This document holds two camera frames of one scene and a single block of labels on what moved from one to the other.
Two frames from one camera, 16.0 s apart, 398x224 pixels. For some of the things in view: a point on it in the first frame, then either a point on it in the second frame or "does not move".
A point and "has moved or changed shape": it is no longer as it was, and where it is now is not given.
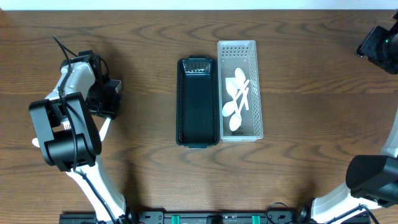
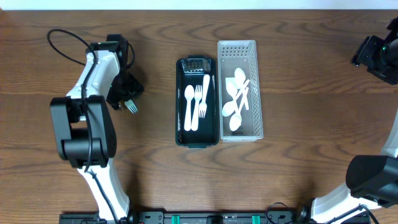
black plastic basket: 197,101 does not move
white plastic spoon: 236,119 does not move
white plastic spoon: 240,80 does not move
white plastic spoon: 35,142 to 189,94
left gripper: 104,101 to 125,92
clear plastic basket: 242,54 does not move
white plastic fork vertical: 66,125 has moved or changed shape
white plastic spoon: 229,107 does not move
